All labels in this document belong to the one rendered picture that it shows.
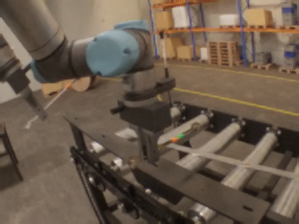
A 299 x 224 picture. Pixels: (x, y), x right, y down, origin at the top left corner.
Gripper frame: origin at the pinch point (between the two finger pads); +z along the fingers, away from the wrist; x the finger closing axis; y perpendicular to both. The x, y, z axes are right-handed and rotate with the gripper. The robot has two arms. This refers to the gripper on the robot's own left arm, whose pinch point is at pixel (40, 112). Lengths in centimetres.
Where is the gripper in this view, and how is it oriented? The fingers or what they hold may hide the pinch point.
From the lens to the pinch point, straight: 59.4
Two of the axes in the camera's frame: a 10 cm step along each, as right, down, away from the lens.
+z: 5.0, 7.4, 4.4
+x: -5.8, -0.8, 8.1
